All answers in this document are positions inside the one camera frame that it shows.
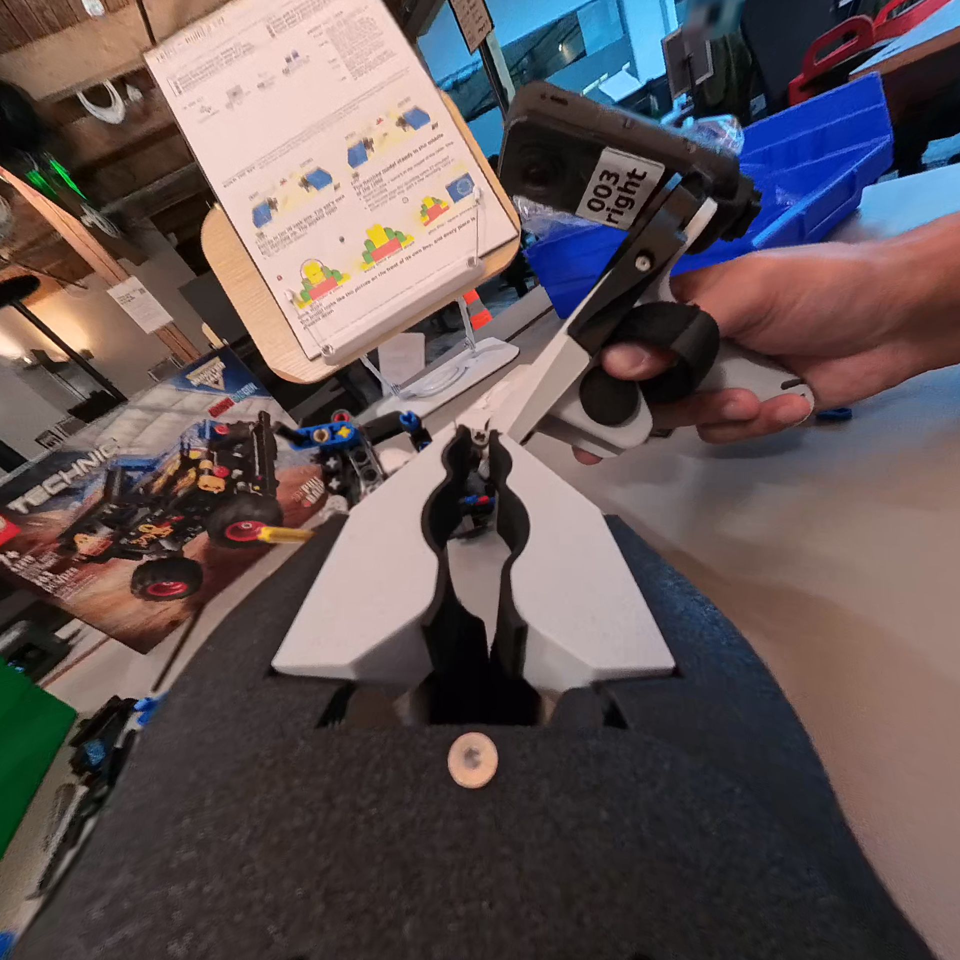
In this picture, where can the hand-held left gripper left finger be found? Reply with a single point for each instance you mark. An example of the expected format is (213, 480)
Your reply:
(367, 592)

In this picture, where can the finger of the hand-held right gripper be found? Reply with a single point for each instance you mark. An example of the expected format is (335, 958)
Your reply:
(551, 375)

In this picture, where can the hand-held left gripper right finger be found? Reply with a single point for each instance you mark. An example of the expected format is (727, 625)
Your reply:
(592, 592)

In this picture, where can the lego chassis with flame panel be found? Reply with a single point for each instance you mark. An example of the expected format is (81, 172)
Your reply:
(330, 435)

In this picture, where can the lego set box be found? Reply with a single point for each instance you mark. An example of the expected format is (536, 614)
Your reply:
(112, 525)

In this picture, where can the pile of loose lego pieces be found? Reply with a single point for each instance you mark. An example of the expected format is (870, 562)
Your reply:
(97, 750)

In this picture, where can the green lego baseplate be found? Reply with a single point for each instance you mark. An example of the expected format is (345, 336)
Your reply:
(30, 750)

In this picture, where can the person's right hand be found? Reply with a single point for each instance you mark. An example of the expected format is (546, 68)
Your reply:
(810, 315)

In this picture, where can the small orange traffic cone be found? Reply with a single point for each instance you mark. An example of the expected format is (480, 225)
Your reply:
(478, 311)

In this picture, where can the white paper card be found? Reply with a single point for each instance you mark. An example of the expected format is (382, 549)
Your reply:
(401, 360)

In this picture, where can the printed instruction sheet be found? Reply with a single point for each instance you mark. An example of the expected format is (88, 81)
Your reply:
(315, 165)

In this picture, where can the red toolbox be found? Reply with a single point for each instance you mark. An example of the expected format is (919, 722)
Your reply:
(832, 52)

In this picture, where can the wooden side table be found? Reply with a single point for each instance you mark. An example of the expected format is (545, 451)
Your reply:
(922, 90)

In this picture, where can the paper notice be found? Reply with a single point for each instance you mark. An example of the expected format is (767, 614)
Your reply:
(139, 304)

